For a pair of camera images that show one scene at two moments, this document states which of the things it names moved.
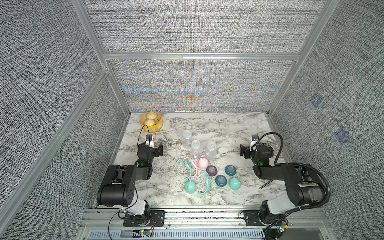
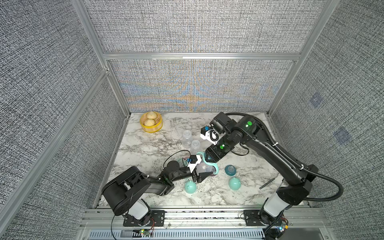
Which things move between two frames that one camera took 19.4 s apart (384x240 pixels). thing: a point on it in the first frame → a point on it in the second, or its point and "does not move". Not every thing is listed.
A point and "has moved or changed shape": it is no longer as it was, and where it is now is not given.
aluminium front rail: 107,224 does not move
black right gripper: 246,149 → 213,152
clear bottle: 211,153 has moved or changed shape
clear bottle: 187,137 does not move
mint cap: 190,186 does not move
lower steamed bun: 149,122 does not move
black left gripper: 155,150 → 200,177
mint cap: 234,183 does not move
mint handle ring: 189,164 has moved or changed shape
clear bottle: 196,151 does not move
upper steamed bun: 151,115 does not move
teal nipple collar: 230,170 does not move
